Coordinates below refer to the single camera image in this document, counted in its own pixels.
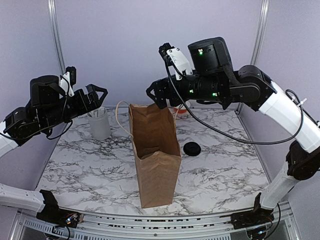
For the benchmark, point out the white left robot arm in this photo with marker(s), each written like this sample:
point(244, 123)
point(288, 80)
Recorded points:
point(52, 102)

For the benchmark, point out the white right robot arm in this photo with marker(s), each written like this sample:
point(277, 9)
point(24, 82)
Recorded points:
point(251, 86)

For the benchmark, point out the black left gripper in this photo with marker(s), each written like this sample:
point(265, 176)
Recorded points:
point(84, 106)

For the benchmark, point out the brown paper bag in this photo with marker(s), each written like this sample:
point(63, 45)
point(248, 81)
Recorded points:
point(157, 153)

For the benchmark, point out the white container with sachets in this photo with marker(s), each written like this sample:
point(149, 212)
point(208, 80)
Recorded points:
point(99, 123)

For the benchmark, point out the left corner aluminium post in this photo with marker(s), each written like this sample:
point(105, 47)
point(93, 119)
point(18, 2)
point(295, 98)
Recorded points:
point(53, 19)

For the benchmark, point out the orange white bowl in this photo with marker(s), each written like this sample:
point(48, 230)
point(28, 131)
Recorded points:
point(180, 109)

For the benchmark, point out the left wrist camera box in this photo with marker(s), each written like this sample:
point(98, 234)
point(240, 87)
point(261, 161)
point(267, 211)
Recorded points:
point(68, 80)

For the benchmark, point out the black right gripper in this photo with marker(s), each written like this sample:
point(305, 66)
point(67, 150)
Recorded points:
point(160, 99)

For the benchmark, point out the front aluminium rail frame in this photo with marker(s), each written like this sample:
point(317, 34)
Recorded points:
point(216, 226)

